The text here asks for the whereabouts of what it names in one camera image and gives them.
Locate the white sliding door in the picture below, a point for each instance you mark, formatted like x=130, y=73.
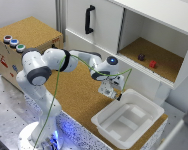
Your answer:
x=105, y=23

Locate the white cabinet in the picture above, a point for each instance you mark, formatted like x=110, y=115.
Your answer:
x=167, y=13

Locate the wooden drawer box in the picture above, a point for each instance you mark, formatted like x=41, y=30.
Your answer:
x=30, y=30

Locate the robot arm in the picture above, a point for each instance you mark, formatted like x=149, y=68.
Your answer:
x=35, y=68

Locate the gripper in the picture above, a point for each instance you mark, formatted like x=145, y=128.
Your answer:
x=108, y=88

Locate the red button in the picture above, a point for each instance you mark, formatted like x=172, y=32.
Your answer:
x=7, y=38

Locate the white plastic box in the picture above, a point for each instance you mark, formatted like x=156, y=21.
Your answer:
x=127, y=121

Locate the blue button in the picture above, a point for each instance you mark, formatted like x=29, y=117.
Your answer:
x=14, y=42

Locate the green button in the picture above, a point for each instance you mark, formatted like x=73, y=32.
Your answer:
x=20, y=47

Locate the purple block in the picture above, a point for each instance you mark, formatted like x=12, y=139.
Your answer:
x=141, y=57

